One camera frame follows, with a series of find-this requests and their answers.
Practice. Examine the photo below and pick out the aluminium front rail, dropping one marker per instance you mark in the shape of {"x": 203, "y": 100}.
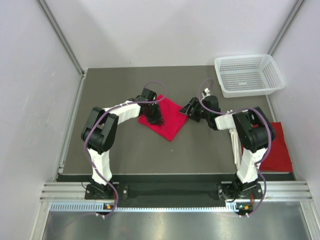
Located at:
{"x": 279, "y": 191}

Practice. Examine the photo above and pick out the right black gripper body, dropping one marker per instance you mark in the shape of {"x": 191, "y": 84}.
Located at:
{"x": 205, "y": 114}

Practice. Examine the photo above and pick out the folded white t shirt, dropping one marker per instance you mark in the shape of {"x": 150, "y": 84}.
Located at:
{"x": 236, "y": 147}

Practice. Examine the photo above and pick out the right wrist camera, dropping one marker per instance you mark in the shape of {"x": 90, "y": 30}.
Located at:
{"x": 205, "y": 93}

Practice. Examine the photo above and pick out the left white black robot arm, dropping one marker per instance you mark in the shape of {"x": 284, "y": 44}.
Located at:
{"x": 100, "y": 130}

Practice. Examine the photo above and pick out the white plastic basket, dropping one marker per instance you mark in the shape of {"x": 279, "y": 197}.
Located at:
{"x": 248, "y": 75}

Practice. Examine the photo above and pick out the left aluminium corner post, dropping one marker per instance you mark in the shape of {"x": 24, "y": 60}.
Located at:
{"x": 60, "y": 35}

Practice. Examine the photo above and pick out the folded dark red t shirt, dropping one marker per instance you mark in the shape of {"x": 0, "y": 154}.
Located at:
{"x": 278, "y": 159}

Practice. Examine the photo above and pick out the right aluminium corner post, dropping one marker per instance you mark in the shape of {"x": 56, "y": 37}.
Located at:
{"x": 298, "y": 5}

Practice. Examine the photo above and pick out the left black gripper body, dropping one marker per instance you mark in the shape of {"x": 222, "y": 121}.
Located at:
{"x": 153, "y": 113}

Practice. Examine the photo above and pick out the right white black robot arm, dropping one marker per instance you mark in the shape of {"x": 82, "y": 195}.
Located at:
{"x": 252, "y": 130}

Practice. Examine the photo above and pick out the aluminium corner post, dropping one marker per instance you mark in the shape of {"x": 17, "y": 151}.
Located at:
{"x": 298, "y": 5}
{"x": 60, "y": 35}

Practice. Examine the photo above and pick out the bright pink-red t shirt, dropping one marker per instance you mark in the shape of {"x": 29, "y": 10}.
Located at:
{"x": 173, "y": 120}

